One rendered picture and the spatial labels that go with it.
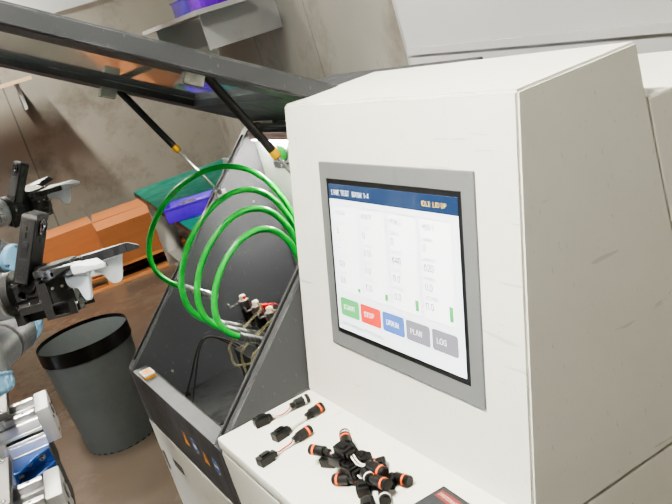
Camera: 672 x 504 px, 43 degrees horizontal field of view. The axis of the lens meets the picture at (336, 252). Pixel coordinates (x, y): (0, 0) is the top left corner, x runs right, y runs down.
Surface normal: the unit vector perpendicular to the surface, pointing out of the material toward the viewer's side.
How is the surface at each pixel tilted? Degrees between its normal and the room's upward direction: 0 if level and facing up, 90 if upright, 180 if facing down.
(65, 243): 90
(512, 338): 76
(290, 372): 90
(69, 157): 90
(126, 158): 90
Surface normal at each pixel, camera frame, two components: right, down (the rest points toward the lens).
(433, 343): -0.88, 0.15
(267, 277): 0.47, 0.12
